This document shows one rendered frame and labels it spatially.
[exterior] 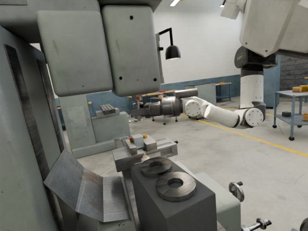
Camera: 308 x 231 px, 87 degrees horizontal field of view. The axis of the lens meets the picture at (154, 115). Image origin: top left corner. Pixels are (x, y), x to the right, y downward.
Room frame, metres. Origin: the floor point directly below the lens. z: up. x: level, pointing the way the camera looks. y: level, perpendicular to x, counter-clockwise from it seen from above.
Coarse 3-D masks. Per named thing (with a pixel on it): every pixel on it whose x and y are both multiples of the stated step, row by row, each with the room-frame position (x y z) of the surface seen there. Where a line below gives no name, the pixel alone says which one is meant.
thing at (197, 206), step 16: (160, 160) 0.43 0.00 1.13; (144, 176) 0.38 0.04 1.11; (160, 176) 0.35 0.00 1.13; (176, 176) 0.34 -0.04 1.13; (192, 176) 0.36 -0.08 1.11; (144, 192) 0.34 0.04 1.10; (160, 192) 0.29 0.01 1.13; (176, 192) 0.29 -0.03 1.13; (192, 192) 0.29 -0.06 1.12; (208, 192) 0.29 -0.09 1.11; (144, 208) 0.36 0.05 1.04; (160, 208) 0.27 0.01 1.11; (176, 208) 0.26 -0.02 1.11; (192, 208) 0.27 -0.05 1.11; (208, 208) 0.28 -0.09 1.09; (144, 224) 0.38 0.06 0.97; (160, 224) 0.27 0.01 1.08; (176, 224) 0.25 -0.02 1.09; (192, 224) 0.26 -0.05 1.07; (208, 224) 0.28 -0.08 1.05
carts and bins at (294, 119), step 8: (296, 88) 3.08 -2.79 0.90; (304, 88) 3.01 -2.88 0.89; (160, 96) 5.00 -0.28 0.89; (168, 96) 5.34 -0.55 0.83; (296, 96) 2.72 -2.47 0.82; (288, 112) 3.22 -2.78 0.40; (152, 120) 5.54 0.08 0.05; (176, 120) 5.08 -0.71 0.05; (288, 120) 2.99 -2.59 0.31; (296, 120) 2.94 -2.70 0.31; (304, 120) 2.88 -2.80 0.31
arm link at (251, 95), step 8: (248, 80) 0.71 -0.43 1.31; (256, 80) 0.70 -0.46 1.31; (248, 88) 0.70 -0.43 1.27; (256, 88) 0.69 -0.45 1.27; (240, 96) 0.74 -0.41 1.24; (248, 96) 0.69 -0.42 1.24; (256, 96) 0.68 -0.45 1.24; (240, 104) 0.73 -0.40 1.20; (248, 104) 0.69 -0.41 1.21; (256, 104) 0.66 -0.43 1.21; (264, 104) 0.66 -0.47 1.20; (248, 112) 0.64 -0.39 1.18; (256, 112) 0.64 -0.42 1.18; (264, 112) 0.65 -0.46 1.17; (248, 120) 0.63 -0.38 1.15; (256, 120) 0.63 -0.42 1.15
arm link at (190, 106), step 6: (180, 90) 0.69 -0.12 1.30; (186, 90) 0.68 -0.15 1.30; (192, 90) 0.68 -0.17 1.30; (180, 96) 0.68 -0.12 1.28; (186, 96) 0.68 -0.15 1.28; (192, 96) 0.68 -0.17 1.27; (174, 102) 0.67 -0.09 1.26; (180, 102) 0.68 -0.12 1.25; (186, 102) 0.66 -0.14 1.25; (192, 102) 0.63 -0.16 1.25; (174, 108) 0.66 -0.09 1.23; (180, 108) 0.66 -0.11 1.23; (186, 108) 0.64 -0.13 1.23; (192, 108) 0.64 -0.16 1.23; (198, 108) 0.63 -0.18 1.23; (174, 114) 0.67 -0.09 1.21; (180, 114) 0.68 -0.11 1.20; (186, 114) 0.67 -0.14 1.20; (192, 114) 0.64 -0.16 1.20
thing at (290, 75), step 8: (288, 56) 6.89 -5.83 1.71; (280, 64) 7.17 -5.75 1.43; (288, 64) 6.87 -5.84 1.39; (296, 64) 6.60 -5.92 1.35; (304, 64) 6.33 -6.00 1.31; (280, 72) 7.16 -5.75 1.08; (288, 72) 6.86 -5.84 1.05; (296, 72) 6.58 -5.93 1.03; (304, 72) 6.31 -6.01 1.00; (280, 80) 7.15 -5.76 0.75; (288, 80) 6.84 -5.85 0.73; (296, 80) 6.57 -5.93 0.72; (304, 80) 6.29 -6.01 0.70; (280, 88) 7.12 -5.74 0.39; (288, 88) 6.81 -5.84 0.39; (280, 96) 7.12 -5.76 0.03; (288, 96) 6.82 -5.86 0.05; (304, 96) 6.26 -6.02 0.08
